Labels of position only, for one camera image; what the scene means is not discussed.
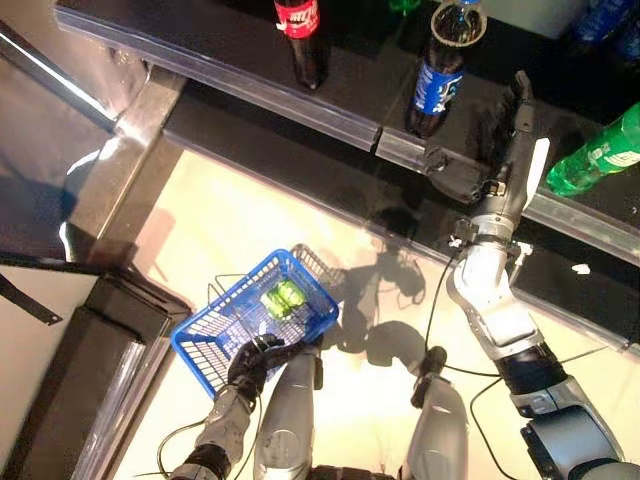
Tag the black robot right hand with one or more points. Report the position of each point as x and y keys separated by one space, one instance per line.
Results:
x=510 y=170

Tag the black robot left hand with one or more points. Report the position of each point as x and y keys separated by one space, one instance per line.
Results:
x=250 y=365

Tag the blue plastic shopping basket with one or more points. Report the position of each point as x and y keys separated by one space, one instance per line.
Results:
x=176 y=340

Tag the Pepsi cola bottle blue cap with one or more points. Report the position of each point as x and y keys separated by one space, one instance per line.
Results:
x=597 y=17
x=435 y=90
x=631 y=42

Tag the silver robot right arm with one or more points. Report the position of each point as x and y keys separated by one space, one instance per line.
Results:
x=490 y=300

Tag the green soda can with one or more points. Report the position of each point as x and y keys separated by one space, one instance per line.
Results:
x=282 y=300

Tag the green Sprite soda bottle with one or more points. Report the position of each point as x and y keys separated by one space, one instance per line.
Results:
x=595 y=160
x=405 y=4

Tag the white paper scrap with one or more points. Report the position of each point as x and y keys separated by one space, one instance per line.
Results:
x=580 y=269

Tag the dark robot waist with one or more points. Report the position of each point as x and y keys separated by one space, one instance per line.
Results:
x=350 y=474

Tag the dark display counter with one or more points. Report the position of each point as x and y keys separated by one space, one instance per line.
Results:
x=100 y=350

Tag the silver robot right leg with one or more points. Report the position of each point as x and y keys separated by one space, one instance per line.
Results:
x=440 y=425

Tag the wide black base shelf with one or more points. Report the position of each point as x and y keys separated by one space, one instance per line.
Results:
x=300 y=165

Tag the dark stone floor step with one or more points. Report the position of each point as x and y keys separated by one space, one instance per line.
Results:
x=145 y=165

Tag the Coca-Cola bottle red cap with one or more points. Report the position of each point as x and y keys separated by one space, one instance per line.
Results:
x=300 y=25

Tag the black shelf board clear rail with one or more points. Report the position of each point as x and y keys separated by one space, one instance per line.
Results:
x=570 y=90
x=225 y=50

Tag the black metal bracket strip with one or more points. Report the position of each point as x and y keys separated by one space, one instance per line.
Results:
x=30 y=300

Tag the shiny metal frame bar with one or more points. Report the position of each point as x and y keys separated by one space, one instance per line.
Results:
x=60 y=75

